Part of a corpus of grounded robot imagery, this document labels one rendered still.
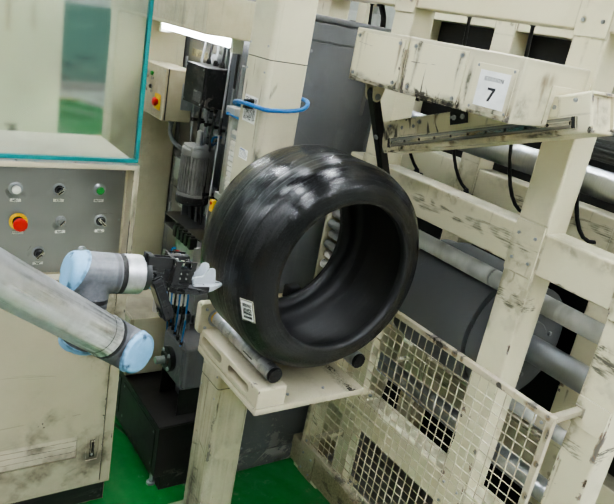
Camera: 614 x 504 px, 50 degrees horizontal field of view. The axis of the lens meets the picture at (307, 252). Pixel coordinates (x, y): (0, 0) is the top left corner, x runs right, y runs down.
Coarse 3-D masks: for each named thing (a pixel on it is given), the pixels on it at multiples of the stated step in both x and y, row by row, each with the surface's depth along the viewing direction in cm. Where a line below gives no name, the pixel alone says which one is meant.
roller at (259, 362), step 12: (216, 312) 195; (216, 324) 192; (228, 324) 189; (228, 336) 187; (240, 336) 183; (240, 348) 181; (252, 348) 178; (252, 360) 176; (264, 360) 173; (264, 372) 171; (276, 372) 170
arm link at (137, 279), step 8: (128, 256) 145; (136, 256) 146; (136, 264) 144; (144, 264) 145; (136, 272) 144; (144, 272) 145; (128, 280) 143; (136, 280) 144; (144, 280) 145; (128, 288) 144; (136, 288) 145
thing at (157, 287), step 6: (156, 282) 149; (162, 282) 150; (150, 288) 153; (156, 288) 150; (162, 288) 150; (156, 294) 150; (162, 294) 151; (156, 300) 153; (162, 300) 151; (168, 300) 152; (156, 306) 156; (162, 306) 152; (168, 306) 153; (162, 312) 153; (168, 312) 154; (168, 318) 154
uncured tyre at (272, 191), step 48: (240, 192) 162; (288, 192) 153; (336, 192) 156; (384, 192) 164; (240, 240) 155; (288, 240) 153; (384, 240) 195; (240, 288) 155; (336, 288) 203; (384, 288) 193; (288, 336) 164; (336, 336) 191
